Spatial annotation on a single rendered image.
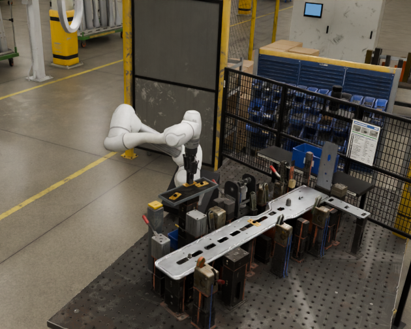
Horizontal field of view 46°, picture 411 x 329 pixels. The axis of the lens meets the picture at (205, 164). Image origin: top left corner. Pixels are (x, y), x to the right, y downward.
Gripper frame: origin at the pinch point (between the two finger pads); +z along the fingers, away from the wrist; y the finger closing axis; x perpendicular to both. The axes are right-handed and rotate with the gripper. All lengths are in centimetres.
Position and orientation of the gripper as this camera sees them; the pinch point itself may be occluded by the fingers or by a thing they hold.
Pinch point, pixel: (190, 177)
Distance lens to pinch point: 287.7
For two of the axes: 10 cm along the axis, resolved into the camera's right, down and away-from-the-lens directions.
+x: 7.6, -2.4, 6.0
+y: 6.4, 3.5, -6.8
